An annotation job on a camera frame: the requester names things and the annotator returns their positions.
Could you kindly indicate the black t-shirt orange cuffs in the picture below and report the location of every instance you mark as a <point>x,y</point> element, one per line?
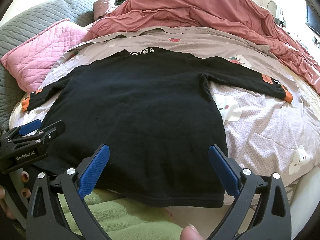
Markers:
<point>154,110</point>

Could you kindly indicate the mauve strawberry bear bedsheet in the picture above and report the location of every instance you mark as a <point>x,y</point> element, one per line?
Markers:
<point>262,133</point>

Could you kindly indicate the green fleece sleeve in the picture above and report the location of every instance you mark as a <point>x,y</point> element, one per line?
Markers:
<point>124,218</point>

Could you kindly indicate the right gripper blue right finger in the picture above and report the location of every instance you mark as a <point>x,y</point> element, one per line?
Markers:
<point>260,209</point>

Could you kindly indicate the small dusty pink pillow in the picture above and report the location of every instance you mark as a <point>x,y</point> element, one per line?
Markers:
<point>103,7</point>

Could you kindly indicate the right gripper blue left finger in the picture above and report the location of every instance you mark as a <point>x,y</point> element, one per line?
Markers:
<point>45,218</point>

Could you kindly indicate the red crumpled duvet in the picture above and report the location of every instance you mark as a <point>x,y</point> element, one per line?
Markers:
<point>242,18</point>

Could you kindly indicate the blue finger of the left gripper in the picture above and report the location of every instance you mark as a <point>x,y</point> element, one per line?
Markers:
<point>30,127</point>
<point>50,132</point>

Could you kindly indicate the pink quilted pillow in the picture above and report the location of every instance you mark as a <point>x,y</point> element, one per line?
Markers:
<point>30,62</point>

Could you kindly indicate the person's right hand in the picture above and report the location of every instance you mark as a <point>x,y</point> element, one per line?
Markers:
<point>190,233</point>

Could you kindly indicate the black wall television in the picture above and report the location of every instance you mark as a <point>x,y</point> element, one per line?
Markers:
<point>312,20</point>

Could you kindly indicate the person's left hand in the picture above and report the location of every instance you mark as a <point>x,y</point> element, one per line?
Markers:
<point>13,184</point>

